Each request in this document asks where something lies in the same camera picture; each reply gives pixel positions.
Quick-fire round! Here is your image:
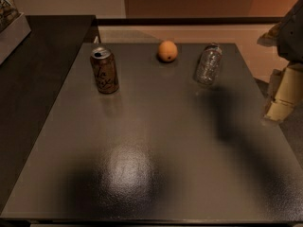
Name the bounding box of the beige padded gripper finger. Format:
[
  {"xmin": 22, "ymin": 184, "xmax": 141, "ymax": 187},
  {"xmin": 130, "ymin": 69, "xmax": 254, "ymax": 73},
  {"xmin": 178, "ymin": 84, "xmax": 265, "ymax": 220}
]
[{"xmin": 264, "ymin": 62, "xmax": 303, "ymax": 122}]

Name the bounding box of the orange LaCroix soda can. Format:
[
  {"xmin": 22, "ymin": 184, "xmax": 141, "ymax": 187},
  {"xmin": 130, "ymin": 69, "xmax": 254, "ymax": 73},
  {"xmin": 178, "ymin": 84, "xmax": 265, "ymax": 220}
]
[{"xmin": 90, "ymin": 46, "xmax": 119, "ymax": 94}]

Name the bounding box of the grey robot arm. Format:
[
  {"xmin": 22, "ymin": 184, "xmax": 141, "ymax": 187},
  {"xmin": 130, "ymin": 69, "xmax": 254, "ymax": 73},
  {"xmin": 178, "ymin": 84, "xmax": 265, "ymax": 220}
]
[{"xmin": 257, "ymin": 0, "xmax": 303, "ymax": 122}]

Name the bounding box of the clear plastic water bottle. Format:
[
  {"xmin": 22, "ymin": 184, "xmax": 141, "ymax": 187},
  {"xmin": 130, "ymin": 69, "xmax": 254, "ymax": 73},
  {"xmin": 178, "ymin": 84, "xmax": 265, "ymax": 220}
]
[{"xmin": 194, "ymin": 44, "xmax": 223, "ymax": 85}]

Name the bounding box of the orange fruit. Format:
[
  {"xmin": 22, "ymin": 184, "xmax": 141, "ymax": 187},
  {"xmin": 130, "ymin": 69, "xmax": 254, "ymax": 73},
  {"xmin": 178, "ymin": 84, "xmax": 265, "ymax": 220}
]
[{"xmin": 157, "ymin": 41, "xmax": 178, "ymax": 62}]

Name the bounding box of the grey tray with snacks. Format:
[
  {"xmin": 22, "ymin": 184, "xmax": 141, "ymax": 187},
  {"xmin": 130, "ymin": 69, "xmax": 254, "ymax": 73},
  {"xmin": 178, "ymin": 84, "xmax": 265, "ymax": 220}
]
[{"xmin": 0, "ymin": 0, "xmax": 31, "ymax": 64}]

